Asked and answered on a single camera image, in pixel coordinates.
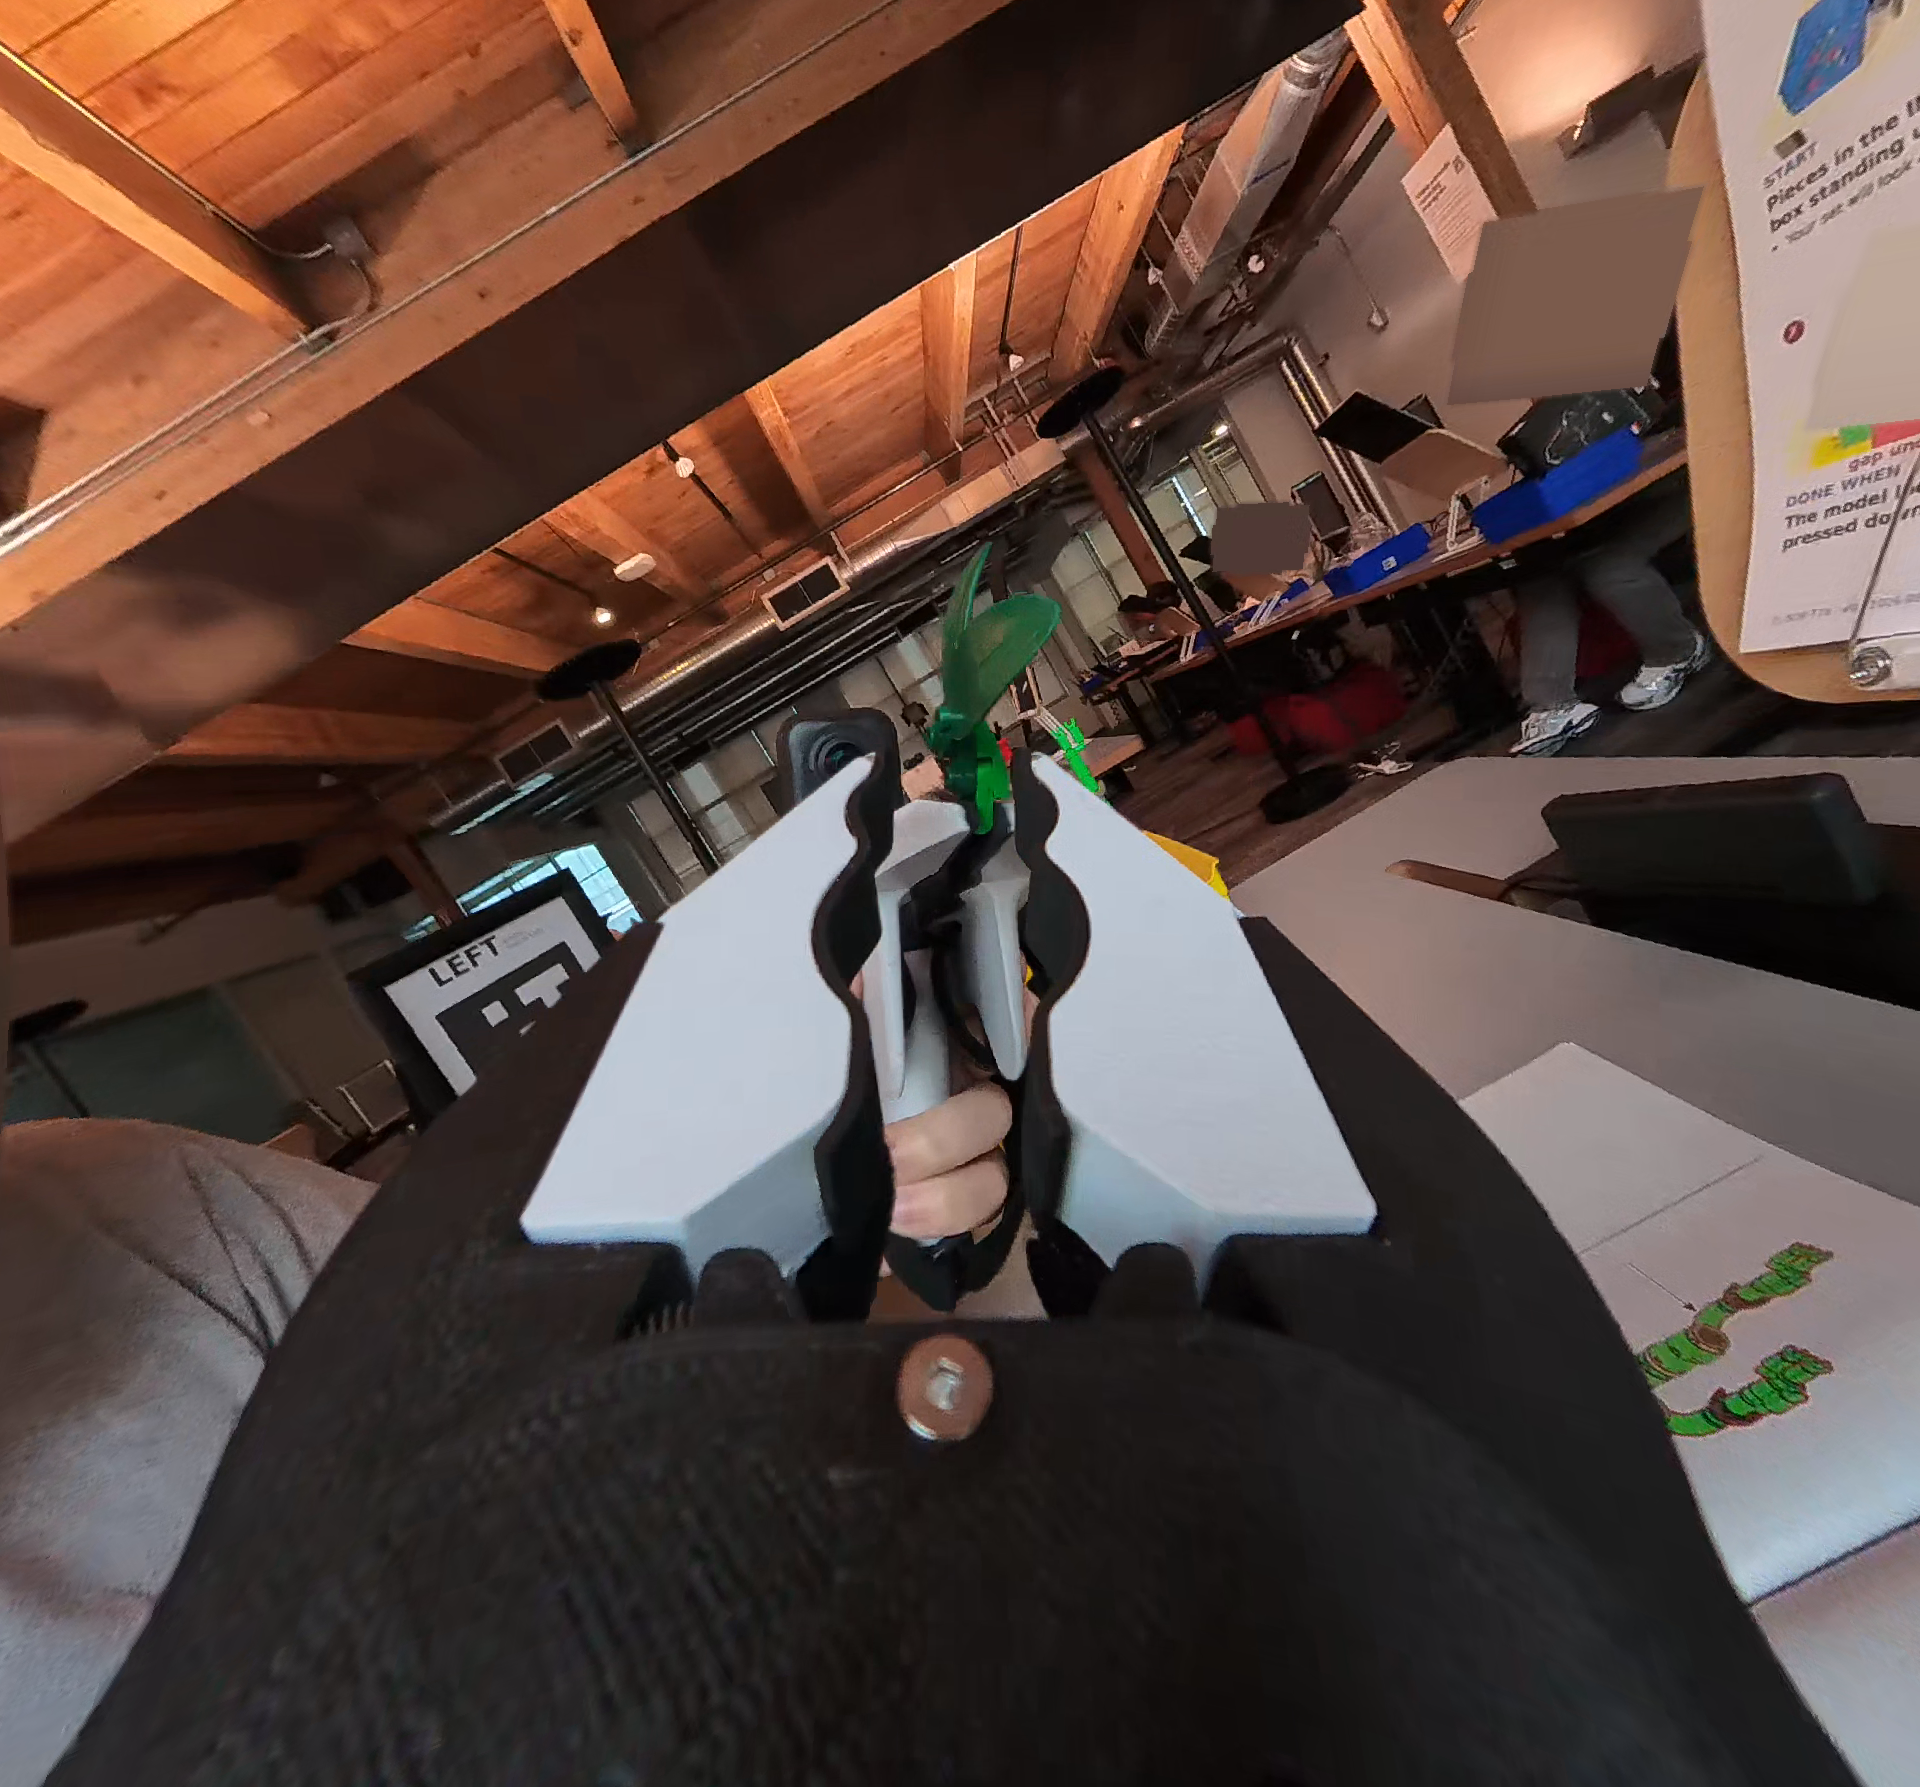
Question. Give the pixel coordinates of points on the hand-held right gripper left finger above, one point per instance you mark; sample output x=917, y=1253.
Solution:
x=703, y=1053

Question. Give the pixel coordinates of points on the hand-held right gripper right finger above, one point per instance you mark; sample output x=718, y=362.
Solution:
x=1200, y=1053

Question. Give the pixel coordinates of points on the green lego plant piece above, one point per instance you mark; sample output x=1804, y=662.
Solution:
x=998, y=647

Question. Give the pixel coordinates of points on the lego instruction booklet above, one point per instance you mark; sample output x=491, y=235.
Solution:
x=1800, y=1217

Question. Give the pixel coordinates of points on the person's left hand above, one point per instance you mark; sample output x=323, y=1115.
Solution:
x=945, y=1166

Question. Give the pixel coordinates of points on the white ceiling vent grille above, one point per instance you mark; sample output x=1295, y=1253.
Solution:
x=798, y=596

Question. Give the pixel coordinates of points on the yellow plastic piece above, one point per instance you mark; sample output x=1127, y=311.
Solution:
x=1192, y=871

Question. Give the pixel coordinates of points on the black floor lamp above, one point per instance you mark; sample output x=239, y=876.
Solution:
x=589, y=673
x=1081, y=402

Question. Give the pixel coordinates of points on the red bag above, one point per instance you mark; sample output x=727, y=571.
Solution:
x=1319, y=714

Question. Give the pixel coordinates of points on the long work table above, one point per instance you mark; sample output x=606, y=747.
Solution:
x=1350, y=605

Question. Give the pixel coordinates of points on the small blue storage bin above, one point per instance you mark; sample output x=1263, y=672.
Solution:
x=1378, y=565

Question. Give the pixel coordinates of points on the black padded case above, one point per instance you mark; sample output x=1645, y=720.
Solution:
x=1710, y=835

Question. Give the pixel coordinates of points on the person in grey chicken shirt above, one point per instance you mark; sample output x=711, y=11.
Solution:
x=133, y=1368

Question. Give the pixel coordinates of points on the large blue storage bin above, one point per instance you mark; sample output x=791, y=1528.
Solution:
x=1560, y=490

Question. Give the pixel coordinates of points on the wooden clipboard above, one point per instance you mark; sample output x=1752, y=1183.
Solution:
x=1710, y=467

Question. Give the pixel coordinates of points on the white hanging sign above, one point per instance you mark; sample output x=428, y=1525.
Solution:
x=1447, y=205

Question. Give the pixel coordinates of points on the white instruction sheet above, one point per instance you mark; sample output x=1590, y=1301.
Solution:
x=1823, y=318

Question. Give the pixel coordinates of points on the silver ventilation duct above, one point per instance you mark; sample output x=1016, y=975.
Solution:
x=703, y=662
x=1260, y=167

